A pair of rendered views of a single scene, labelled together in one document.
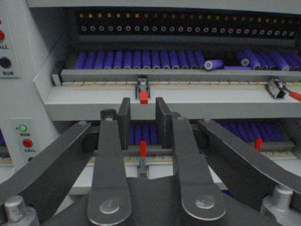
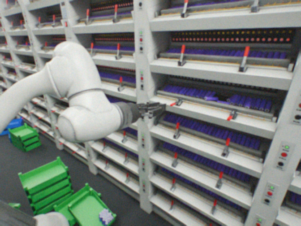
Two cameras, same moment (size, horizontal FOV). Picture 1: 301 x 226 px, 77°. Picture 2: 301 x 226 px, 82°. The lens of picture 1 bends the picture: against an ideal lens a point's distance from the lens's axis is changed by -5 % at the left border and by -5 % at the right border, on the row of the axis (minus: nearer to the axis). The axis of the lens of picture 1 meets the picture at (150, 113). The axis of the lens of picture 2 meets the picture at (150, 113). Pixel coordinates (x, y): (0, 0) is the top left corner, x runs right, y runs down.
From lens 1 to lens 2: 60 cm
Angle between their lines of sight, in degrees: 37
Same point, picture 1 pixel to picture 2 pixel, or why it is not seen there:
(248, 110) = (217, 120)
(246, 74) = (221, 105)
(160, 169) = (184, 137)
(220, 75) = (209, 103)
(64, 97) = (155, 99)
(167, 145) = not seen: hidden behind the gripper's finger
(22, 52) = (146, 84)
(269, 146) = (242, 148)
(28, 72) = (147, 89)
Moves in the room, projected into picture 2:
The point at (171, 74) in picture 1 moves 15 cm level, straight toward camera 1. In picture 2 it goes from (191, 99) to (171, 106)
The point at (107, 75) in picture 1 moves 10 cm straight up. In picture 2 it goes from (169, 95) to (170, 76)
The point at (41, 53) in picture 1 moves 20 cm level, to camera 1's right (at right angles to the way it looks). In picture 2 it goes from (152, 84) to (182, 90)
